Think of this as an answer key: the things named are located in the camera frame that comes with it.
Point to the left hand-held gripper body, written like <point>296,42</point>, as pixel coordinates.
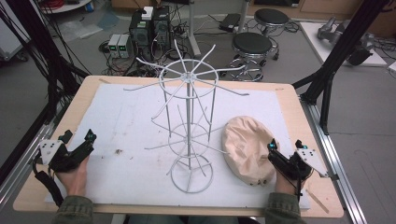
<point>51,152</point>

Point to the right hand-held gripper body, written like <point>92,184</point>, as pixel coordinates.
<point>308,157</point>

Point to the beige cap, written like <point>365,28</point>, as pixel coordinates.
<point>246,146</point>

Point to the person's right hand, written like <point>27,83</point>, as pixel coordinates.
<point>285,186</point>

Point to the person's left hand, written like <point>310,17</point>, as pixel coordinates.
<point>74,182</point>

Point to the thin wooden stick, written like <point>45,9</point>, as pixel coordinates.
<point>317,201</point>

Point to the white foam mat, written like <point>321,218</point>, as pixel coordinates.
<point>124,112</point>

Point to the small silver power box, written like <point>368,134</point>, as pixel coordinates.
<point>113,45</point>
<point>125,45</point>

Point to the white floor board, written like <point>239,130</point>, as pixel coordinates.
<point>314,40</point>

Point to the black round stool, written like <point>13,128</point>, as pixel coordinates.
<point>252,43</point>
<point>271,16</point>

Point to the grey robot device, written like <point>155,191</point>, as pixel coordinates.
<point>358,43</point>

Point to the black computer tower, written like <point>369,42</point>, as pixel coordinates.
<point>162,28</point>
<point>140,34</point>

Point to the white round table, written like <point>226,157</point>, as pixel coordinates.
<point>67,5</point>

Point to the flat black box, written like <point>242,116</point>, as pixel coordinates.
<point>229,21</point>

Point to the white box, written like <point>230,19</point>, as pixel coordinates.
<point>147,13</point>

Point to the grey metal desk leg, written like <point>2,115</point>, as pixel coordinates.
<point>193,28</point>

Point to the aluminium rail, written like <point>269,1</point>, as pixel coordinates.
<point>28,155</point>
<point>336,161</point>

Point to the black metal frame post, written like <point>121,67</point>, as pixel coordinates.
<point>339,53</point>
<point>46,56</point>

